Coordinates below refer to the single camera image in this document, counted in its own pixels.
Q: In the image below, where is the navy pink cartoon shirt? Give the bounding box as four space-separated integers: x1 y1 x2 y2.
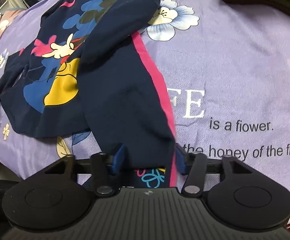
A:
0 0 176 187

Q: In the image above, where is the purple floral bed sheet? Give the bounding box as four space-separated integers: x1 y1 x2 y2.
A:
0 0 290 227

